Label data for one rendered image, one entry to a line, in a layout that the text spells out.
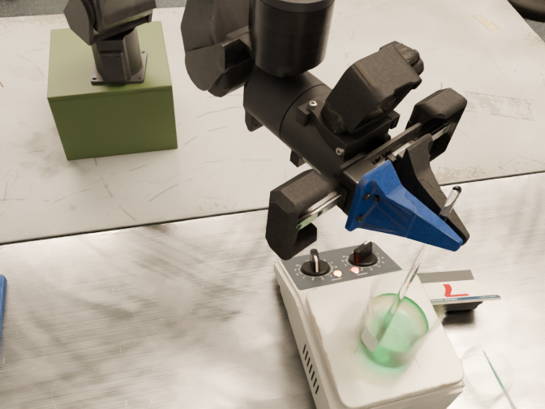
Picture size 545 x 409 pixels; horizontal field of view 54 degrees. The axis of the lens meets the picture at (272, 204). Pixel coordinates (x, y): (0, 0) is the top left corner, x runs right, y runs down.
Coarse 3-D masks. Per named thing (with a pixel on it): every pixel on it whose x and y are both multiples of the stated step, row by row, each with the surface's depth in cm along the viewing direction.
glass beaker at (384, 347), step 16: (384, 272) 45; (400, 272) 46; (384, 288) 48; (416, 288) 47; (432, 288) 45; (368, 304) 45; (432, 304) 46; (368, 320) 45; (432, 320) 46; (368, 336) 46; (384, 336) 44; (400, 336) 43; (416, 336) 42; (368, 352) 47; (384, 352) 45; (400, 352) 45; (416, 352) 46; (384, 368) 48; (400, 368) 48
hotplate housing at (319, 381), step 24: (288, 288) 57; (312, 288) 55; (288, 312) 59; (312, 336) 52; (312, 360) 52; (312, 384) 53; (336, 408) 48; (384, 408) 48; (408, 408) 50; (432, 408) 52
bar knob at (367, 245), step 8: (368, 240) 61; (360, 248) 59; (368, 248) 60; (352, 256) 60; (360, 256) 59; (368, 256) 60; (376, 256) 60; (352, 264) 60; (360, 264) 59; (368, 264) 59
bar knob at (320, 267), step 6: (312, 252) 59; (318, 252) 59; (312, 258) 58; (318, 258) 58; (306, 264) 60; (312, 264) 57; (318, 264) 57; (324, 264) 59; (306, 270) 58; (312, 270) 58; (318, 270) 57; (324, 270) 58
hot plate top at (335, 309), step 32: (320, 288) 53; (352, 288) 53; (320, 320) 51; (352, 320) 51; (352, 352) 49; (448, 352) 50; (352, 384) 47; (384, 384) 47; (416, 384) 48; (448, 384) 48
